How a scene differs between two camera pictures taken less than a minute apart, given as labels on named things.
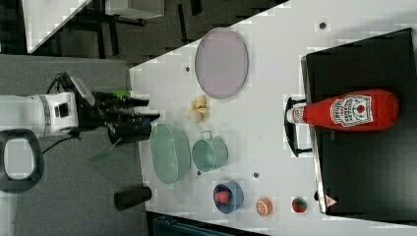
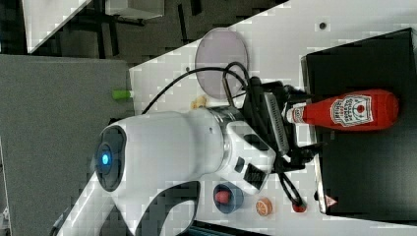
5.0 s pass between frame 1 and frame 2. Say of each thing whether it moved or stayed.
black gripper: moved
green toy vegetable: stayed
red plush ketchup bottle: stayed
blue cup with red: stayed
